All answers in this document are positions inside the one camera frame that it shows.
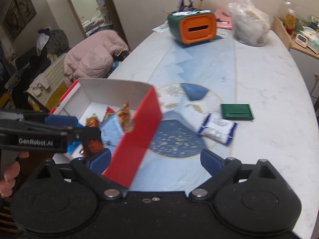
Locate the red white cardboard box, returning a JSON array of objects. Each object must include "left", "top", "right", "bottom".
[{"left": 51, "top": 78, "right": 162, "bottom": 188}]

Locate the person's left hand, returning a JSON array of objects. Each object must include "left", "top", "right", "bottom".
[{"left": 0, "top": 161, "right": 21, "bottom": 197}]

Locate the small pink timer clock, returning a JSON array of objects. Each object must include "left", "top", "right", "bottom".
[{"left": 295, "top": 33, "right": 309, "bottom": 48}]

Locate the green snack bar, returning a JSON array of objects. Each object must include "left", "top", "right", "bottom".
[{"left": 220, "top": 104, "right": 254, "bottom": 121}]

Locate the clear plastic bag of food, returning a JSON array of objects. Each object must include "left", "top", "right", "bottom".
[{"left": 228, "top": 0, "right": 271, "bottom": 47}]

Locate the green orange tissue box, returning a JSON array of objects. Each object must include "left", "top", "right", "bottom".
[{"left": 167, "top": 10, "right": 217, "bottom": 45}]

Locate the white blue snack packet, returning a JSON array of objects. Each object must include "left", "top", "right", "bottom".
[{"left": 197, "top": 113, "right": 237, "bottom": 146}]

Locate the wooden side cabinet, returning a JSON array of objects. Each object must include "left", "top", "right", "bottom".
[{"left": 271, "top": 17, "right": 319, "bottom": 104}]

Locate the red yellow chips bag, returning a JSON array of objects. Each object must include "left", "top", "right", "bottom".
[{"left": 103, "top": 101, "right": 134, "bottom": 132}]

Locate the light blue snack packet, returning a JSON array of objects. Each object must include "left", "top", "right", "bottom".
[{"left": 99, "top": 114, "right": 124, "bottom": 154}]

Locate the dark red foil snack bag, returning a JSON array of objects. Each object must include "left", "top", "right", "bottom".
[{"left": 81, "top": 114, "right": 104, "bottom": 158}]

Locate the pink padded jacket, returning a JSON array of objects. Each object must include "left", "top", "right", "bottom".
[{"left": 63, "top": 30, "right": 130, "bottom": 87}]

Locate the blue cookie snack packet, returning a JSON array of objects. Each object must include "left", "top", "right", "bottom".
[{"left": 67, "top": 122, "right": 83, "bottom": 154}]

